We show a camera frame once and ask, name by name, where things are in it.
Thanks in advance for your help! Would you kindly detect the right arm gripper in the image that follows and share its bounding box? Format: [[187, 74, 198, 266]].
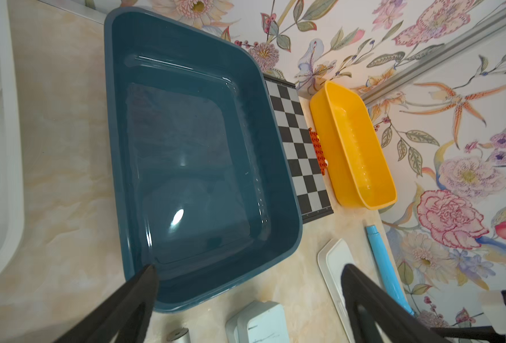
[[431, 290, 506, 342]]

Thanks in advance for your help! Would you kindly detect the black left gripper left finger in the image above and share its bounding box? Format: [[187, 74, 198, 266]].
[[57, 264, 159, 342]]

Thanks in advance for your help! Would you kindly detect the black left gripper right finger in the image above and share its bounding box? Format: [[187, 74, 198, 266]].
[[341, 264, 444, 342]]

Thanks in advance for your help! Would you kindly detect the light blue pencil case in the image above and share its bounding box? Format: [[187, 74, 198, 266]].
[[225, 301, 290, 343]]

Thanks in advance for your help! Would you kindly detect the grey cylindrical pencil case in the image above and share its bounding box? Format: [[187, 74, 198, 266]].
[[166, 327, 191, 343]]

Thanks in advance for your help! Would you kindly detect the yellow storage box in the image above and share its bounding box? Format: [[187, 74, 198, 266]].
[[309, 81, 397, 210]]

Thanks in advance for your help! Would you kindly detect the teal storage box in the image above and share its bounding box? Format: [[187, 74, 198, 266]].
[[104, 7, 302, 313]]

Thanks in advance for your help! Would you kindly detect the black white checkerboard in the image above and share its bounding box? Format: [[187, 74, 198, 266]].
[[264, 74, 333, 224]]

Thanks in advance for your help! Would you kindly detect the red toy brick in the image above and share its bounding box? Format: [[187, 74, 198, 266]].
[[309, 128, 328, 176]]

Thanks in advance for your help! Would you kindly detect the right aluminium corner post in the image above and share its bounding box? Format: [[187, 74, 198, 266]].
[[361, 8, 506, 105]]

